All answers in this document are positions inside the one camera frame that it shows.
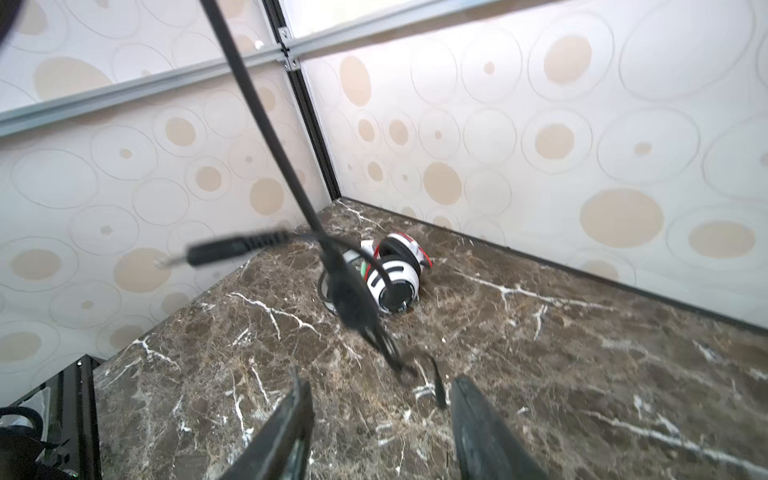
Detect left slanted aluminium rail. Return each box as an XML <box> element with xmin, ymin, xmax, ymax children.
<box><xmin>0</xmin><ymin>46</ymin><xmax>289</xmax><ymax>139</ymax></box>

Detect red headphone cable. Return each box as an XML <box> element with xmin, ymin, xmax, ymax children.
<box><xmin>362</xmin><ymin>232</ymin><xmax>434</xmax><ymax>283</ymax></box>

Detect horizontal aluminium rail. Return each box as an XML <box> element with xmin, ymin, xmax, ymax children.
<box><xmin>285</xmin><ymin>1</ymin><xmax>538</xmax><ymax>59</ymax></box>

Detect left black frame post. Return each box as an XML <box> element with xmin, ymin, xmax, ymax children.
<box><xmin>262</xmin><ymin>0</ymin><xmax>342</xmax><ymax>201</ymax></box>

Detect black headphone cable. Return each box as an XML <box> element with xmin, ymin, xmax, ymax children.
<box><xmin>155</xmin><ymin>0</ymin><xmax>448</xmax><ymax>410</ymax></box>

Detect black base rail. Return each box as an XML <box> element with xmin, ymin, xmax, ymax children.
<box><xmin>12</xmin><ymin>355</ymin><xmax>102</xmax><ymax>479</ymax></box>

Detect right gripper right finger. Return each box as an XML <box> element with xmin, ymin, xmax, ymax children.
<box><xmin>450</xmin><ymin>375</ymin><xmax>548</xmax><ymax>480</ymax></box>

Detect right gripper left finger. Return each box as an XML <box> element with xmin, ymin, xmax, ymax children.
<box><xmin>221</xmin><ymin>374</ymin><xmax>315</xmax><ymax>480</ymax></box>

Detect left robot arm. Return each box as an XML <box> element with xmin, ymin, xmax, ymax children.
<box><xmin>1</xmin><ymin>406</ymin><xmax>80</xmax><ymax>479</ymax></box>

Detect white headphones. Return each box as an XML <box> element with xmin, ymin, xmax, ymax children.
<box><xmin>317</xmin><ymin>232</ymin><xmax>433</xmax><ymax>314</ymax></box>

